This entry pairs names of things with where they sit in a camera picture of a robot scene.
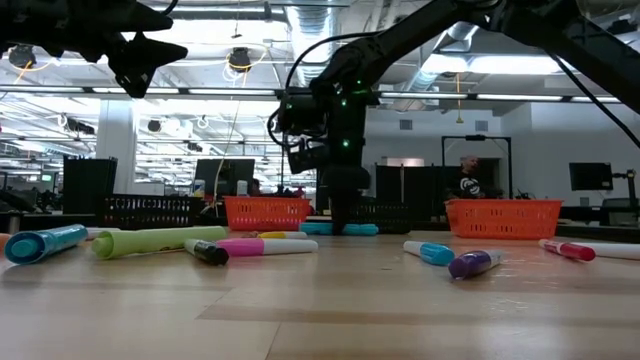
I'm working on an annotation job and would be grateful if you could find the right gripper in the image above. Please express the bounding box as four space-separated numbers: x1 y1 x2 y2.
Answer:
319 94 374 235

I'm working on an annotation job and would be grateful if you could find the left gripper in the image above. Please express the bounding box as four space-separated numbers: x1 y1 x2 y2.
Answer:
49 0 189 99

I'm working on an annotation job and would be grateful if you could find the sky blue highlighter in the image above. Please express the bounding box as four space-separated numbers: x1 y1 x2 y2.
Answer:
3 223 90 266
298 222 380 238

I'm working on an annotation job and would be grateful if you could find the pink white thin marker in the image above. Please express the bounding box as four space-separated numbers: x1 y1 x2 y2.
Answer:
215 237 320 258
569 241 640 262

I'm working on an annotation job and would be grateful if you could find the blue white thin marker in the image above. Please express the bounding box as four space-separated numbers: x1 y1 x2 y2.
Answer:
402 240 458 267

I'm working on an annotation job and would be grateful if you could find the purple white thin marker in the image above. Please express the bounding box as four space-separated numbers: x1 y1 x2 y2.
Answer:
447 249 504 281

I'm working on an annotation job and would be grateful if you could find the black white marker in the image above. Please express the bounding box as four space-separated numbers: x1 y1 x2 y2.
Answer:
183 238 231 267

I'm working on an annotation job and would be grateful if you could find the light green highlighter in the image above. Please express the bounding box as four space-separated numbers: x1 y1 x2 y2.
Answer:
91 225 229 261

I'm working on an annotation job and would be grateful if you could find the red thin marker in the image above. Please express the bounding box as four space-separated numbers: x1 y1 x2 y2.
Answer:
537 238 597 263

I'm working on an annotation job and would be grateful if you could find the black plastic basket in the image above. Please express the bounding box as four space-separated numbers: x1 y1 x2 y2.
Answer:
94 194 201 231
319 200 412 235

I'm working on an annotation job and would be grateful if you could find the wide black partition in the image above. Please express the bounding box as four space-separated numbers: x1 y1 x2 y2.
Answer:
374 164 451 206

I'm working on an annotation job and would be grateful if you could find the orange plastic basket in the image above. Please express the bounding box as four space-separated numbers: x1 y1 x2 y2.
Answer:
223 195 312 232
443 198 564 240

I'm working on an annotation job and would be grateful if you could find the white square column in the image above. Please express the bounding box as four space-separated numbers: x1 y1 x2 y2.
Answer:
95 99 138 197

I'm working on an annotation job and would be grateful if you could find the black computer monitor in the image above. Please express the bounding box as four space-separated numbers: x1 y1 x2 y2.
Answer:
193 158 257 200

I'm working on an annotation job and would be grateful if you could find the yellow hanging pendant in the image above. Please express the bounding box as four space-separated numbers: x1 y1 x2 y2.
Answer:
453 73 465 125

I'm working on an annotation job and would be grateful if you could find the black partition panel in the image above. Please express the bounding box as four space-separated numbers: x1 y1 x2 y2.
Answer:
62 156 119 215

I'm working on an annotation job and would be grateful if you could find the grey office chair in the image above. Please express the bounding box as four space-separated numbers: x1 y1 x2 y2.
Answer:
599 197 640 227

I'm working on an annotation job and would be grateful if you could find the black ceiling camera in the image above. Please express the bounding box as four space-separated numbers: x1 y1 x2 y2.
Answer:
228 46 253 73

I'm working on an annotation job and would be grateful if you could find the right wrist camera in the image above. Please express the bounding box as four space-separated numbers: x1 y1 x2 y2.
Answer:
276 91 332 175

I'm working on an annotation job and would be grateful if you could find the suspended linear light rail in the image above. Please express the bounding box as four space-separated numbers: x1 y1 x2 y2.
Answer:
0 84 640 105

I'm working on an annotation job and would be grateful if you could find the black metal gantry frame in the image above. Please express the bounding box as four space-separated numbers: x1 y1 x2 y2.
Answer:
440 133 513 201

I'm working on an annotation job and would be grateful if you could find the black aluminium table frame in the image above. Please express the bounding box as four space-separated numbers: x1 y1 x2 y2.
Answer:
0 212 640 242

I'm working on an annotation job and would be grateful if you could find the black wall monitor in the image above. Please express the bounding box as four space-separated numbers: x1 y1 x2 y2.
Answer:
568 161 615 192

